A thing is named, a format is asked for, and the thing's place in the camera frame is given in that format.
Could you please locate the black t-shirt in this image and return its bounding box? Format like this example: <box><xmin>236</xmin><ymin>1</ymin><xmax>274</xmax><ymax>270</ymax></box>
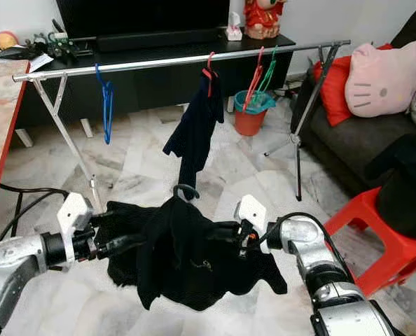
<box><xmin>102</xmin><ymin>196</ymin><xmax>289</xmax><ymax>311</ymax></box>

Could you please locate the red gold figurine statue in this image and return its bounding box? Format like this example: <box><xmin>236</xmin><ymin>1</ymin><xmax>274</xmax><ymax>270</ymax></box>
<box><xmin>243</xmin><ymin>0</ymin><xmax>289</xmax><ymax>40</ymax></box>

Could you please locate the black desk organizer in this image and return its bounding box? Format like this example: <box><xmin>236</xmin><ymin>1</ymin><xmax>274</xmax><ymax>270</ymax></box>
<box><xmin>34</xmin><ymin>20</ymin><xmax>97</xmax><ymax>62</ymax></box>

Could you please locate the navy blue garment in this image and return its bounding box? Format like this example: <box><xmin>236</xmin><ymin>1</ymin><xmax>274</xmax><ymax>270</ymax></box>
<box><xmin>162</xmin><ymin>66</ymin><xmax>226</xmax><ymax>191</ymax></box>

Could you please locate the red cushion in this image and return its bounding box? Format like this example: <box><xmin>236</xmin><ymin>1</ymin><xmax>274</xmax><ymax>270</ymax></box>
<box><xmin>312</xmin><ymin>43</ymin><xmax>394</xmax><ymax>127</ymax></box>

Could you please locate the blue plastic hanger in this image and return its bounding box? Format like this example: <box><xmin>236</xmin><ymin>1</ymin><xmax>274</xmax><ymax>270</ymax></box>
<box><xmin>94</xmin><ymin>63</ymin><xmax>115</xmax><ymax>146</ymax></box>

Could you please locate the silver metal clothes rack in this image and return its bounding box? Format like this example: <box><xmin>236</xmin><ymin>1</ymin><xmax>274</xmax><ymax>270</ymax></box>
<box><xmin>12</xmin><ymin>40</ymin><xmax>352</xmax><ymax>214</ymax></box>

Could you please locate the black pouch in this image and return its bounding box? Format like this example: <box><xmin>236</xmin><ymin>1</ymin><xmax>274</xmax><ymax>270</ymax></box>
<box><xmin>0</xmin><ymin>45</ymin><xmax>37</xmax><ymax>60</ymax></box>

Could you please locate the black floor cable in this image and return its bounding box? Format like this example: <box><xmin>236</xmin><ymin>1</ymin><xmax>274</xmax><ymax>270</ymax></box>
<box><xmin>0</xmin><ymin>183</ymin><xmax>69</xmax><ymax>198</ymax></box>

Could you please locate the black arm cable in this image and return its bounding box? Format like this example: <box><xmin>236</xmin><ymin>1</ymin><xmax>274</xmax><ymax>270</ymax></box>
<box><xmin>257</xmin><ymin>211</ymin><xmax>335</xmax><ymax>246</ymax></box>
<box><xmin>0</xmin><ymin>189</ymin><xmax>69</xmax><ymax>253</ymax></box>

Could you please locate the red plastic stool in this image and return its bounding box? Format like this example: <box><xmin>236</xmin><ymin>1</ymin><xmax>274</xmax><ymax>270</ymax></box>
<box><xmin>324</xmin><ymin>185</ymin><xmax>416</xmax><ymax>298</ymax></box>

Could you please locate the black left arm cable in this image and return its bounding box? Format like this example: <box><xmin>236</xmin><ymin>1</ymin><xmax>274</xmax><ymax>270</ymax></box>
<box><xmin>0</xmin><ymin>189</ymin><xmax>69</xmax><ymax>253</ymax></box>

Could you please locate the black flat television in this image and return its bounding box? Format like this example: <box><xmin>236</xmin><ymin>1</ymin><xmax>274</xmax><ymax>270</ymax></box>
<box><xmin>55</xmin><ymin>0</ymin><xmax>231</xmax><ymax>40</ymax></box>

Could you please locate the marble pattern folding table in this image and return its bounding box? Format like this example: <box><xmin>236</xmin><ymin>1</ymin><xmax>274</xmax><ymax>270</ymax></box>
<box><xmin>0</xmin><ymin>59</ymin><xmax>32</xmax><ymax>221</ymax></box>

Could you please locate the black television console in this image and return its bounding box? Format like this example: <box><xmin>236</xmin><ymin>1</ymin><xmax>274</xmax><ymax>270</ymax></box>
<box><xmin>19</xmin><ymin>34</ymin><xmax>298</xmax><ymax>128</ymax></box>

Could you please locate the pink cat face cushion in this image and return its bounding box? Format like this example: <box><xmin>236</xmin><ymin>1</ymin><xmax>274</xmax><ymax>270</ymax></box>
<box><xmin>345</xmin><ymin>41</ymin><xmax>416</xmax><ymax>118</ymax></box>

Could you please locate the white paper stack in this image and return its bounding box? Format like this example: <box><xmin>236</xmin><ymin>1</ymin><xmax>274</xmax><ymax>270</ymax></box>
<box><xmin>0</xmin><ymin>52</ymin><xmax>55</xmax><ymax>73</ymax></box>

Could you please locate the orange bin teal liner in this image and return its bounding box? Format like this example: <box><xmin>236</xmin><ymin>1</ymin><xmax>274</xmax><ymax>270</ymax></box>
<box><xmin>233</xmin><ymin>90</ymin><xmax>277</xmax><ymax>137</ymax></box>

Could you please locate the black wire hanger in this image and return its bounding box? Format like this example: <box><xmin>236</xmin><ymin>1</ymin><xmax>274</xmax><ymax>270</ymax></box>
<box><xmin>172</xmin><ymin>183</ymin><xmax>200</xmax><ymax>201</ymax></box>

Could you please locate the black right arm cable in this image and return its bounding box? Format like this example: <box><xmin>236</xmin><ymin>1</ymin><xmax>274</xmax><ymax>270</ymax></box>
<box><xmin>257</xmin><ymin>211</ymin><xmax>335</xmax><ymax>246</ymax></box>

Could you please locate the orange round figure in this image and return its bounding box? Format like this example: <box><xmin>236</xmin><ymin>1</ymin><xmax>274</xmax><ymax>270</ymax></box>
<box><xmin>0</xmin><ymin>31</ymin><xmax>19</xmax><ymax>50</ymax></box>

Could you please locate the black soundbar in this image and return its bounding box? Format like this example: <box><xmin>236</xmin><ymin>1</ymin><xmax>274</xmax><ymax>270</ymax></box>
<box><xmin>96</xmin><ymin>29</ymin><xmax>221</xmax><ymax>53</ymax></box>

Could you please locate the white tissue box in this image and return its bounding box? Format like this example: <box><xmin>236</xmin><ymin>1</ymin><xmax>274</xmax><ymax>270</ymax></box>
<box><xmin>226</xmin><ymin>14</ymin><xmax>244</xmax><ymax>41</ymax></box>

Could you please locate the dark grey sofa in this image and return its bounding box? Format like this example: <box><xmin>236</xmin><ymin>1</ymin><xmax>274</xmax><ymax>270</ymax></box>
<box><xmin>291</xmin><ymin>3</ymin><xmax>416</xmax><ymax>200</ymax></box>

